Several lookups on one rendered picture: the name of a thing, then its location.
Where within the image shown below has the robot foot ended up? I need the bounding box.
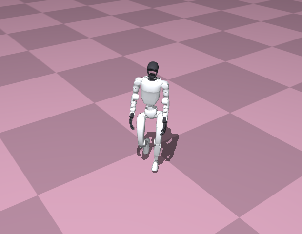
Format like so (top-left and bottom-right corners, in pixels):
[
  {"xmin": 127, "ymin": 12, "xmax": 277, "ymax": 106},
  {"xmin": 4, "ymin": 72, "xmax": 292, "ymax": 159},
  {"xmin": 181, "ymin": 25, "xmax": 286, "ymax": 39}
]
[
  {"xmin": 143, "ymin": 138, "xmax": 150, "ymax": 155},
  {"xmin": 151, "ymin": 161, "xmax": 159, "ymax": 171}
]

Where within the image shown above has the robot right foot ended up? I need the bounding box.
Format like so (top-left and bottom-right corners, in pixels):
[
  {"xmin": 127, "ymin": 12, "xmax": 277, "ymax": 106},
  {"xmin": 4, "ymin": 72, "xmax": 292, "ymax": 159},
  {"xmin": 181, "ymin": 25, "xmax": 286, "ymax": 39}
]
[{"xmin": 143, "ymin": 138, "xmax": 150, "ymax": 155}]

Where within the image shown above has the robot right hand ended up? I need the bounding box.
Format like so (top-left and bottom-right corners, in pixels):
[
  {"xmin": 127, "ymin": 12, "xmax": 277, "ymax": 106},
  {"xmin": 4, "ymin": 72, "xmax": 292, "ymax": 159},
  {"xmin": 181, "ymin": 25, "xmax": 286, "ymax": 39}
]
[{"xmin": 129, "ymin": 113, "xmax": 134, "ymax": 130}]

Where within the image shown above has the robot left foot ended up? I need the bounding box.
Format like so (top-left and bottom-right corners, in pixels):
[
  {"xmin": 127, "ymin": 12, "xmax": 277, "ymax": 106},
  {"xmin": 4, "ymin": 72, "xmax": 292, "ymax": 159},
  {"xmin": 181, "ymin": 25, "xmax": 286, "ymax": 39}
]
[{"xmin": 151, "ymin": 161, "xmax": 159, "ymax": 171}]

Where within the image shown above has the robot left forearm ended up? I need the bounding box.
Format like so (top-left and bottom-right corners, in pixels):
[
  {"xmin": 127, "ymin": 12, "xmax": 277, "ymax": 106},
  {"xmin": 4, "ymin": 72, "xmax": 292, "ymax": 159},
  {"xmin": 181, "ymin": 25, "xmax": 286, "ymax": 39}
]
[{"xmin": 162, "ymin": 99, "xmax": 169, "ymax": 121}]

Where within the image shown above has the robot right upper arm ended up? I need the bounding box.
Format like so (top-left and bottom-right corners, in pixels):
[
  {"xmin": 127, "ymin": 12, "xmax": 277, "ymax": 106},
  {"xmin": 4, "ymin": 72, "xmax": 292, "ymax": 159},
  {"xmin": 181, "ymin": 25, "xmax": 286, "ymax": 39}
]
[{"xmin": 133, "ymin": 77, "xmax": 143, "ymax": 100}]

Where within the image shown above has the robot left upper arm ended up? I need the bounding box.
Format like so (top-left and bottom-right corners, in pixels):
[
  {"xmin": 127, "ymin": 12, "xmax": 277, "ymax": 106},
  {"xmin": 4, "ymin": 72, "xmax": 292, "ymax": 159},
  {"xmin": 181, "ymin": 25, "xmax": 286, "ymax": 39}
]
[{"xmin": 161, "ymin": 80, "xmax": 169, "ymax": 105}]

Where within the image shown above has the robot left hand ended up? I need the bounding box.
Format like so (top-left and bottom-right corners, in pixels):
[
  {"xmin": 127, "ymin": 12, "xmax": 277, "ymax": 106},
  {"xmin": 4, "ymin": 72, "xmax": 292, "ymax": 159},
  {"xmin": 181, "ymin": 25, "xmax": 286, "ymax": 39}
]
[{"xmin": 160, "ymin": 117, "xmax": 167, "ymax": 135}]

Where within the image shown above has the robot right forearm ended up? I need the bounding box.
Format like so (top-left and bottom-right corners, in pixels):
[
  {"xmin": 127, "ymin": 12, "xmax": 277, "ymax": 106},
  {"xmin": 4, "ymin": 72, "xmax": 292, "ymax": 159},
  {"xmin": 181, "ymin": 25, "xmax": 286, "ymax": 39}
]
[{"xmin": 130, "ymin": 94, "xmax": 137, "ymax": 115}]

